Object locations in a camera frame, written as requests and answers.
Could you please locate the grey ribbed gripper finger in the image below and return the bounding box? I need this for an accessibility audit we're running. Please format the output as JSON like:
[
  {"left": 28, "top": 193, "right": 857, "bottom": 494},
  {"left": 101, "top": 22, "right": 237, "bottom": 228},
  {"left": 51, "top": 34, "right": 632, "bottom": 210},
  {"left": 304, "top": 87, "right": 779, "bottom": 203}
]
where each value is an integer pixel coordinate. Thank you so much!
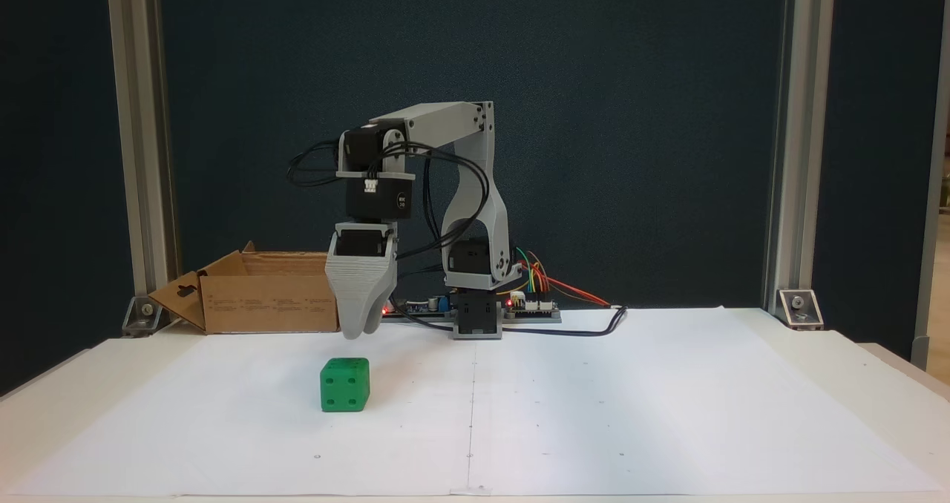
[{"left": 325, "top": 254, "right": 395, "bottom": 340}]

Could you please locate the open cardboard box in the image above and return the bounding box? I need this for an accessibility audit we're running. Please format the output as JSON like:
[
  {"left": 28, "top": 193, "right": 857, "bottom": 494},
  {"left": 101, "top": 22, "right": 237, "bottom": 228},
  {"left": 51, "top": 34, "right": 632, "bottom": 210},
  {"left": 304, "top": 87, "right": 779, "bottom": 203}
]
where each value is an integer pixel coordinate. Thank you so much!
[{"left": 148, "top": 241, "right": 343, "bottom": 335}]

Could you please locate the circuit board with coloured wires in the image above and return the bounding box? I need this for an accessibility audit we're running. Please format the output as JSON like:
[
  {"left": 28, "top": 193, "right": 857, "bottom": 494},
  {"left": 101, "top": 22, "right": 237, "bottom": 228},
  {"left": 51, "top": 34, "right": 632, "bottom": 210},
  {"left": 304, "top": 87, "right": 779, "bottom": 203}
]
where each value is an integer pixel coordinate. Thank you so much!
[{"left": 503, "top": 292, "right": 563, "bottom": 324}]

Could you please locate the green die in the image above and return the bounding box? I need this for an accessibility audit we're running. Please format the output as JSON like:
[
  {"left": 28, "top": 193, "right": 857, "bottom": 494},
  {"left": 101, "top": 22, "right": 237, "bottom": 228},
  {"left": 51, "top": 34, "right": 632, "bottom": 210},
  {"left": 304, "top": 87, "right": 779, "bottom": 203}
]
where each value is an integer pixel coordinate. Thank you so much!
[{"left": 320, "top": 358, "right": 370, "bottom": 413}]

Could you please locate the orange jumper wire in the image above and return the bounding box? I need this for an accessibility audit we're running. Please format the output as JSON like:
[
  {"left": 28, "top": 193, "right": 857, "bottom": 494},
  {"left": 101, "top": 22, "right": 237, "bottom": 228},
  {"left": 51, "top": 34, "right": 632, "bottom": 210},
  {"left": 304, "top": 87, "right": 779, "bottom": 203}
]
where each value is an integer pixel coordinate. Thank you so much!
[{"left": 518, "top": 260, "right": 611, "bottom": 307}]

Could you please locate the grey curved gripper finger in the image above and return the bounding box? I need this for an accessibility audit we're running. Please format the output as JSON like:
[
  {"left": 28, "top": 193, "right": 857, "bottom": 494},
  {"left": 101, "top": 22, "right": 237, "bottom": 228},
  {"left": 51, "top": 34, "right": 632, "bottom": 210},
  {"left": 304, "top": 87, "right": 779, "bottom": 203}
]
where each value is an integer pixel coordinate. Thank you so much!
[{"left": 369, "top": 273, "right": 398, "bottom": 336}]

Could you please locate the aluminium frame post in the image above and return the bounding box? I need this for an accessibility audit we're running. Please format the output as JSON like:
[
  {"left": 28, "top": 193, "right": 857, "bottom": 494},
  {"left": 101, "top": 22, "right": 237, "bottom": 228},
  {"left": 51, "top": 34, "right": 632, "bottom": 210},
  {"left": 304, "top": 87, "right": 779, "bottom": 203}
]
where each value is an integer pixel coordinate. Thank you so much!
[
  {"left": 106, "top": 0, "right": 180, "bottom": 318},
  {"left": 764, "top": 0, "right": 836, "bottom": 315},
  {"left": 911, "top": 0, "right": 950, "bottom": 370}
]

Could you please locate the thick black power cable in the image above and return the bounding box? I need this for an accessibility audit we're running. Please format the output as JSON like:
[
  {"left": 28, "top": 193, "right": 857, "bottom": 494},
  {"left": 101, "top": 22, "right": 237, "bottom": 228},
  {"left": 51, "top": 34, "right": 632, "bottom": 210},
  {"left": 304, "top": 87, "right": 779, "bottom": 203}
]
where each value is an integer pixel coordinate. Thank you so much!
[{"left": 390, "top": 305, "right": 629, "bottom": 338}]

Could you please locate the green jumper wire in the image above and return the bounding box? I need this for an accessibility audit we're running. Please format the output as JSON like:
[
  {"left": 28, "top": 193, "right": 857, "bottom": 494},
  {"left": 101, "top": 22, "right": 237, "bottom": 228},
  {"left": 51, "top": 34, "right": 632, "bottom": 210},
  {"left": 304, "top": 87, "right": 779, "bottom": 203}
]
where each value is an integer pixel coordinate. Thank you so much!
[{"left": 512, "top": 246, "right": 537, "bottom": 296}]

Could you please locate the metal corner bracket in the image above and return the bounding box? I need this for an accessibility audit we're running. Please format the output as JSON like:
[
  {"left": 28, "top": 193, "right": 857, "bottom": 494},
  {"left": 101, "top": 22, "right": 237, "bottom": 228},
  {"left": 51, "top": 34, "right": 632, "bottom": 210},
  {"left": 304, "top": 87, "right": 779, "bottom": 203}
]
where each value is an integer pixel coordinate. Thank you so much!
[
  {"left": 776, "top": 289, "right": 824, "bottom": 332},
  {"left": 122, "top": 295, "right": 163, "bottom": 338}
]

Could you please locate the circuit board with blue parts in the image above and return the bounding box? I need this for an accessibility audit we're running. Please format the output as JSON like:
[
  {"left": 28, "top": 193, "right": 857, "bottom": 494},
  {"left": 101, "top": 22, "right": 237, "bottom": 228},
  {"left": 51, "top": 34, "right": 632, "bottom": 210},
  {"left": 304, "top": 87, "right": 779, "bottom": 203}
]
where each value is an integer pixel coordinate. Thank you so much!
[{"left": 381, "top": 293, "right": 455, "bottom": 323}]

